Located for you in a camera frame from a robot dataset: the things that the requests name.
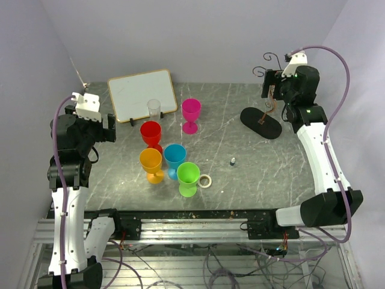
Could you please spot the aluminium mounting rail frame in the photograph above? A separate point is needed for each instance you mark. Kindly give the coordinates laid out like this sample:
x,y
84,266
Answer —
x,y
141,228

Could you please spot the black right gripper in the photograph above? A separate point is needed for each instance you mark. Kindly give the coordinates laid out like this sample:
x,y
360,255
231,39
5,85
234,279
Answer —
x,y
274,77

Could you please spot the clear wine glass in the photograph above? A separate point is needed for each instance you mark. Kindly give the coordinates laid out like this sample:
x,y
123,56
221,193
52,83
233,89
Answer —
x,y
154,108

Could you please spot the white tape roll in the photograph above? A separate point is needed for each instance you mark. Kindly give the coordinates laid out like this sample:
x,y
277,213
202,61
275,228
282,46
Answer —
x,y
205,181

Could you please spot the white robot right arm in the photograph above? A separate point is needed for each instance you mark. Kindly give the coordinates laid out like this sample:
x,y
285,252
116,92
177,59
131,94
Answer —
x,y
335,201

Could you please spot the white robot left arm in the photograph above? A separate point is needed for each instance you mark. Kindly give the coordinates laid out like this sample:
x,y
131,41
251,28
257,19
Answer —
x,y
77,251

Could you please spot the copper wire wine glass rack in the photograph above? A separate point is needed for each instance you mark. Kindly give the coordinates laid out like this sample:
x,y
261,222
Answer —
x,y
261,122

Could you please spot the small framed whiteboard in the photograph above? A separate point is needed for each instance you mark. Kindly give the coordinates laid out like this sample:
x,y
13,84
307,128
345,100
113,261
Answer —
x,y
130,94

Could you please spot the orange plastic wine glass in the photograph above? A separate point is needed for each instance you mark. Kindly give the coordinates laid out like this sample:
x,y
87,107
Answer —
x,y
151,161

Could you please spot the magenta plastic wine glass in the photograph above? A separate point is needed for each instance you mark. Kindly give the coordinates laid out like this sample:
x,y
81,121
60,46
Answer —
x,y
191,109

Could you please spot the blue plastic wine glass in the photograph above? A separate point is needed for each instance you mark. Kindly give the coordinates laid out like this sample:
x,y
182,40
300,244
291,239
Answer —
x,y
174,155

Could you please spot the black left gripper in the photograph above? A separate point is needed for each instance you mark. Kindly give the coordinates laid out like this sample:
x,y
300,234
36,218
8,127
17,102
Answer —
x,y
104,134

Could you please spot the green plastic wine glass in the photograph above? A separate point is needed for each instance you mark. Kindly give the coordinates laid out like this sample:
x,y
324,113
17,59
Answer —
x,y
188,174

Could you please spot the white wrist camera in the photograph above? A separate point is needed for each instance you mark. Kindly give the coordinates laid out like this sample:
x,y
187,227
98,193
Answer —
x,y
294,61
87,106

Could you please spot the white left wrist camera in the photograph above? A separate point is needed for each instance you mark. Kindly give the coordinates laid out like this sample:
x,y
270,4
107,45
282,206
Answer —
x,y
87,106

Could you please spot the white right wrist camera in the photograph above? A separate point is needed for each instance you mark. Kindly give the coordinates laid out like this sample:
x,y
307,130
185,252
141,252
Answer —
x,y
294,61

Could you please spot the red plastic wine glass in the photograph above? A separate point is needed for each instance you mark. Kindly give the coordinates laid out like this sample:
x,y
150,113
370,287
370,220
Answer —
x,y
151,135

